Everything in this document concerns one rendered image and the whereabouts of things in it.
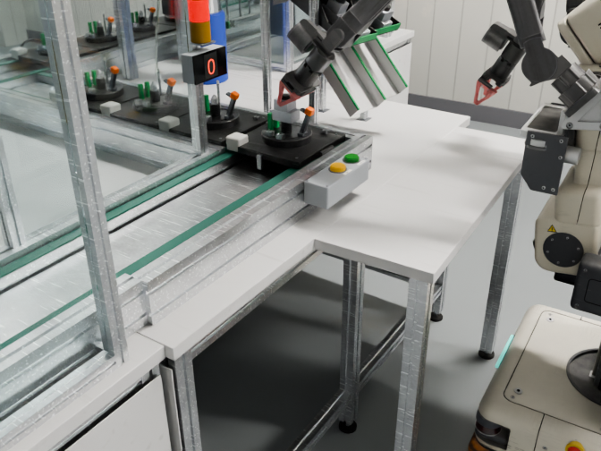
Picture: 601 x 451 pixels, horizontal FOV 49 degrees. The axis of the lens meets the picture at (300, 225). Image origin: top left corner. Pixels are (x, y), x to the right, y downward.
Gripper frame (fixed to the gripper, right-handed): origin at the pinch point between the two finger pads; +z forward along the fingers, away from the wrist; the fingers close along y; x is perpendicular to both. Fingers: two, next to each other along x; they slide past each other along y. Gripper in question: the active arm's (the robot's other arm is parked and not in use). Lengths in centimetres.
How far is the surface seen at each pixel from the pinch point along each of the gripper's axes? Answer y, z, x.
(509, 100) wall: -307, 84, 37
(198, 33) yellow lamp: 21.1, -9.2, -21.0
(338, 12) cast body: -25.8, -15.2, -11.6
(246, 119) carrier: -6.4, 20.2, -7.3
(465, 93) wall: -306, 104, 13
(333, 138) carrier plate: -7.3, 1.2, 15.3
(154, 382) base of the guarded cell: 78, 7, 37
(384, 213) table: 5.8, -5.1, 40.3
